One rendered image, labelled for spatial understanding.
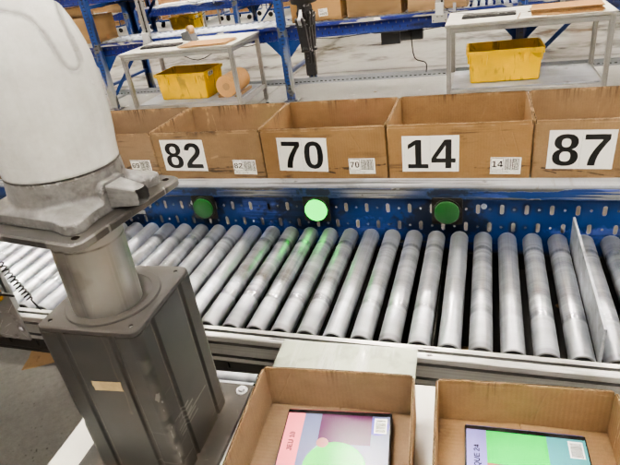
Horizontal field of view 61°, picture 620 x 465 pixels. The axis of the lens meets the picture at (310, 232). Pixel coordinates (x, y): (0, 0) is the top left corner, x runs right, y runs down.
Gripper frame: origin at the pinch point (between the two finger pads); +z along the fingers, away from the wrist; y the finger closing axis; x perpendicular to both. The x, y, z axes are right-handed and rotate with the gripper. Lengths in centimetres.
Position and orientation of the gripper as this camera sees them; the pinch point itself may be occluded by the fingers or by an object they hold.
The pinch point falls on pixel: (311, 63)
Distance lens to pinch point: 162.6
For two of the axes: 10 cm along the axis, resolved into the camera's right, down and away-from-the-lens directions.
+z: 1.2, 8.6, 5.0
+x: -9.5, -0.4, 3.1
